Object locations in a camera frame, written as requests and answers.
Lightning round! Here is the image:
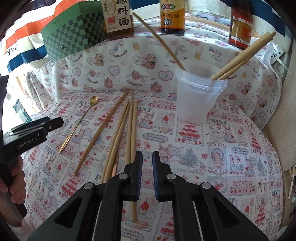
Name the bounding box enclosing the striped curtain cloth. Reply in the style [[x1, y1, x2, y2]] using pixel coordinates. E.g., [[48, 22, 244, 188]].
[[1, 1, 292, 76]]

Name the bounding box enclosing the green checkered box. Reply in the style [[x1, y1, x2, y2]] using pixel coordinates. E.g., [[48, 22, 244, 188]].
[[41, 1, 106, 62]]

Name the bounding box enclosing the wooden chopstick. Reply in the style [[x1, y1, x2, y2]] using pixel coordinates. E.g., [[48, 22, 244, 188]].
[[130, 101, 137, 223], [74, 90, 129, 176], [125, 90, 134, 164], [101, 100, 129, 183], [103, 108, 128, 182]]

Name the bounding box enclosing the white charger with cable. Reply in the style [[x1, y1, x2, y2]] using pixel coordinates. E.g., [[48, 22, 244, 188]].
[[263, 42, 295, 82]]

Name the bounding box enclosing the gold spoon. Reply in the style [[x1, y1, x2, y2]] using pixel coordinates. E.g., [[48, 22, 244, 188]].
[[59, 96, 99, 154]]

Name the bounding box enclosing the red label sauce bottle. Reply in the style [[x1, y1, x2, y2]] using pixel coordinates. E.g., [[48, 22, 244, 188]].
[[228, 0, 253, 50]]

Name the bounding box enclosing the person's left hand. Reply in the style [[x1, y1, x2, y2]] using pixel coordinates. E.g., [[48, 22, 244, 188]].
[[1, 156, 26, 227]]

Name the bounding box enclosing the chopstick in cup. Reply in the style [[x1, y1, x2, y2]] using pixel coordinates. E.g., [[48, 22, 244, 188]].
[[217, 31, 277, 81], [132, 12, 185, 71], [209, 31, 273, 80]]

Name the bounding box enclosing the oyster sauce bottle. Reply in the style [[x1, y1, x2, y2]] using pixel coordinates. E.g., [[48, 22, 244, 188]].
[[159, 0, 186, 36]]

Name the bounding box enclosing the cooking wine bottle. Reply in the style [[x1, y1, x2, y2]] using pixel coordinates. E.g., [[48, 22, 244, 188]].
[[100, 0, 134, 40]]

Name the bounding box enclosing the printed table cloth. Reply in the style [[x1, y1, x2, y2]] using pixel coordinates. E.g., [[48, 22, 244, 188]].
[[23, 24, 283, 240]]

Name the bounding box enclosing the clear plastic cup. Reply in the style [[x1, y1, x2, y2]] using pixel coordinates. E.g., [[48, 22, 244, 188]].
[[175, 61, 227, 124]]

